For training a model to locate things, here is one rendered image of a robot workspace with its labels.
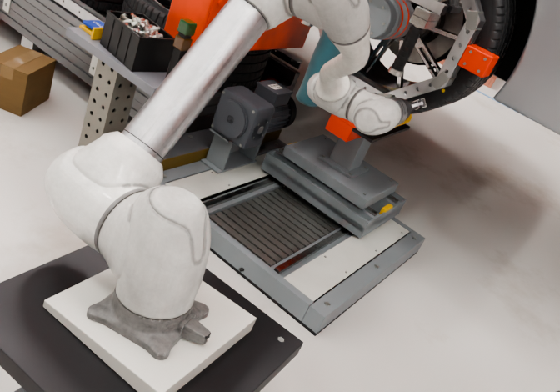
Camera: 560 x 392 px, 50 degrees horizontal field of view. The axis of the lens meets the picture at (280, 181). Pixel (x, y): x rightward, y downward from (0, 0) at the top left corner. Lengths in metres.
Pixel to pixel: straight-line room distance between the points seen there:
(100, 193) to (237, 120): 1.05
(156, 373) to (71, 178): 0.40
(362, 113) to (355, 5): 0.50
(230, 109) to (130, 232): 1.14
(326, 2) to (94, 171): 0.56
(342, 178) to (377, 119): 0.66
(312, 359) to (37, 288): 0.85
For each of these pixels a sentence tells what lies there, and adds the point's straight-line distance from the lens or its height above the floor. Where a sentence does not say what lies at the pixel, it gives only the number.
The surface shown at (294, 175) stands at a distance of 2.34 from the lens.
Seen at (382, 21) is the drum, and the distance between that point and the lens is 1.92.
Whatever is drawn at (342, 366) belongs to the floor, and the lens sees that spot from 1.85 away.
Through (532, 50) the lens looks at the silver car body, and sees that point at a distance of 2.09.
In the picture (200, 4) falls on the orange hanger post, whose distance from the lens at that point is 2.02.
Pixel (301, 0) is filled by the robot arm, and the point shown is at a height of 0.94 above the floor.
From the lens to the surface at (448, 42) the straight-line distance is 2.27.
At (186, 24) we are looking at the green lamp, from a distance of 1.86.
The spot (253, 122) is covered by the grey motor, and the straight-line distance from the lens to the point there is 2.13.
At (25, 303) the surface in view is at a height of 0.30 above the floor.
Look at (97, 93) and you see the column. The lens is 2.13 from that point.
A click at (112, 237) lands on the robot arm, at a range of 1.13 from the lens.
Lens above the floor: 1.18
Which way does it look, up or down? 27 degrees down
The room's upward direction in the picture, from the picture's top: 23 degrees clockwise
